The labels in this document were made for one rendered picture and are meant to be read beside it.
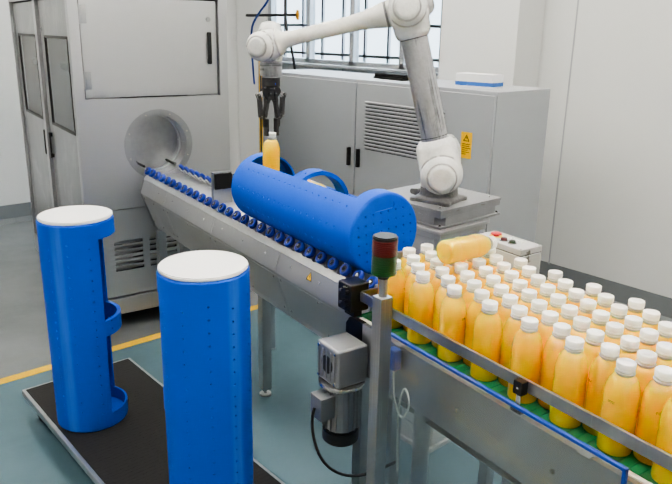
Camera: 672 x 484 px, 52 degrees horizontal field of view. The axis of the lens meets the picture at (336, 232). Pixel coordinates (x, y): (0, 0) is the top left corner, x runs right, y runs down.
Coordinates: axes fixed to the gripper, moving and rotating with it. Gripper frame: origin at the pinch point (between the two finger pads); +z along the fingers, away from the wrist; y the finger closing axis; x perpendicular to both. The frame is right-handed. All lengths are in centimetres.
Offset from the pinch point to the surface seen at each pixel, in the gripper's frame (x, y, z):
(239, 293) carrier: 70, 50, 39
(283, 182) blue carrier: 26.9, 9.9, 17.0
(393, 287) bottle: 104, 18, 33
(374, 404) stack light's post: 121, 37, 56
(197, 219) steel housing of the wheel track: -51, 12, 49
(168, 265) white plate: 54, 66, 32
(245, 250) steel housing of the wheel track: 0, 13, 51
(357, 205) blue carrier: 73, 9, 16
